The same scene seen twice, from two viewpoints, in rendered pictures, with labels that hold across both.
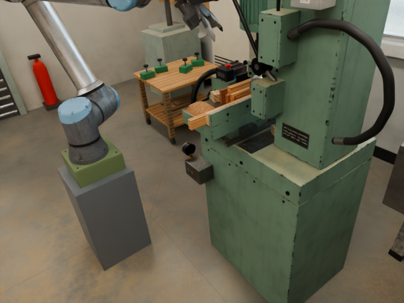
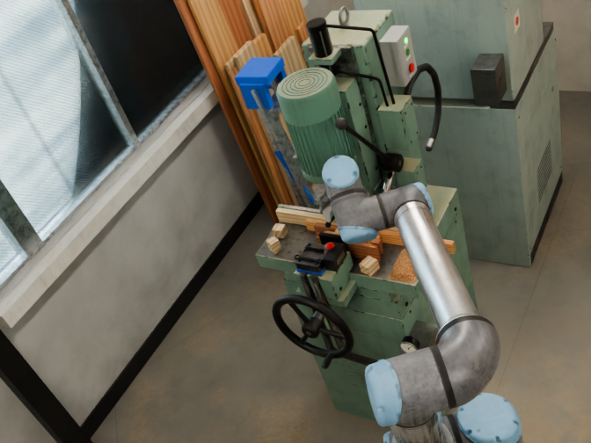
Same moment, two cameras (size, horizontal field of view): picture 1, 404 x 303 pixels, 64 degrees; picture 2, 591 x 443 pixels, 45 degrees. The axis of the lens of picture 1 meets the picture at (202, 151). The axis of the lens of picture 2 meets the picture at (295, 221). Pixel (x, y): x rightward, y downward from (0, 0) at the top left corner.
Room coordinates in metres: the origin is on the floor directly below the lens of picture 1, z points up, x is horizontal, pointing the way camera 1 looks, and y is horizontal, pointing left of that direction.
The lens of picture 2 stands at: (1.90, 1.45, 2.50)
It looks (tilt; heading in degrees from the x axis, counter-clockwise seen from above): 38 degrees down; 254
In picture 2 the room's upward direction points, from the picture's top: 20 degrees counter-clockwise
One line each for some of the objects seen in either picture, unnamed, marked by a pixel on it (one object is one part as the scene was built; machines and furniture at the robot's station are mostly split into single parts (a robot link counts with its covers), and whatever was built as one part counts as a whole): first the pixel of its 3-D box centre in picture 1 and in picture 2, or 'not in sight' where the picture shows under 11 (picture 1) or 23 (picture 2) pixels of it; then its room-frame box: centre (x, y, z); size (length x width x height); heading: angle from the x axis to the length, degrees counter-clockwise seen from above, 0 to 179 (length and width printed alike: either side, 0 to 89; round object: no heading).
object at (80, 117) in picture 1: (79, 119); (487, 433); (1.36, 0.56, 0.83); 0.17 x 0.15 x 0.18; 159
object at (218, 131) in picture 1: (244, 98); (339, 263); (1.34, -0.21, 0.87); 0.61 x 0.30 x 0.06; 123
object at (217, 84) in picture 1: (231, 84); (324, 272); (1.41, -0.17, 0.91); 0.15 x 0.14 x 0.09; 123
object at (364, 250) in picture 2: (240, 89); (347, 248); (1.30, -0.19, 0.93); 0.22 x 0.01 x 0.06; 123
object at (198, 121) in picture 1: (243, 102); (375, 235); (1.19, -0.19, 0.92); 0.54 x 0.02 x 0.04; 123
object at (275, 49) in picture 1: (277, 37); (399, 122); (0.99, -0.26, 1.22); 0.09 x 0.08 x 0.15; 33
